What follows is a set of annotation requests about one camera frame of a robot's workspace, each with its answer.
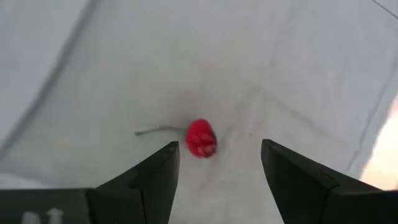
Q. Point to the grey cloth mat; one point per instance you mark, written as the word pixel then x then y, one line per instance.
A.
pixel 280 77

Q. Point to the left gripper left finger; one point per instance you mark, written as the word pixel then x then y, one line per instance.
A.
pixel 155 186

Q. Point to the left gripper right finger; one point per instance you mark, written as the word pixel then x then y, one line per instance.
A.
pixel 298 193

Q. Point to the red toy cherry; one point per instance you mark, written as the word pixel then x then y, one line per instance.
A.
pixel 200 138

